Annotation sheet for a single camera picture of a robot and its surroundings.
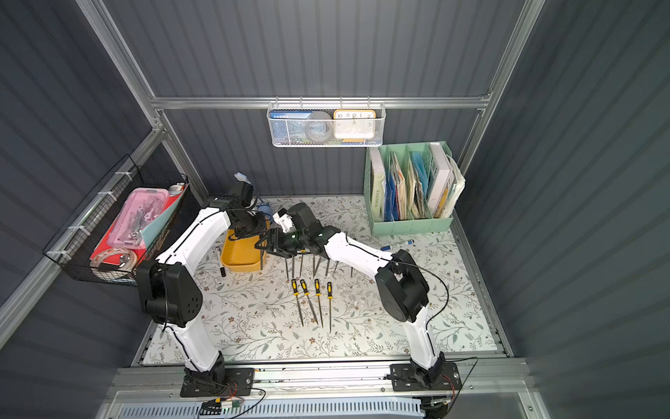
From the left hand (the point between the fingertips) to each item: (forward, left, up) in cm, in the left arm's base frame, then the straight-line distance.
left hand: (259, 228), depth 90 cm
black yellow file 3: (-6, -13, -16) cm, 22 cm away
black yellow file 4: (-5, -18, -16) cm, 25 cm away
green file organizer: (+16, -54, +4) cm, 57 cm away
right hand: (-11, -5, +5) cm, 13 cm away
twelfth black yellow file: (-4, +2, -15) cm, 15 cm away
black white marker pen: (-8, +16, -15) cm, 23 cm away
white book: (+18, -67, +4) cm, 69 cm away
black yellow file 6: (-7, -23, -16) cm, 29 cm away
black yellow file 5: (-6, -19, -16) cm, 26 cm away
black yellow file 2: (-13, -14, -15) cm, 25 cm away
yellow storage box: (-2, +10, -14) cm, 18 cm away
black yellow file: (-17, -12, -16) cm, 26 cm away
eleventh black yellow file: (-15, -20, -15) cm, 29 cm away
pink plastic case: (-5, +30, +16) cm, 34 cm away
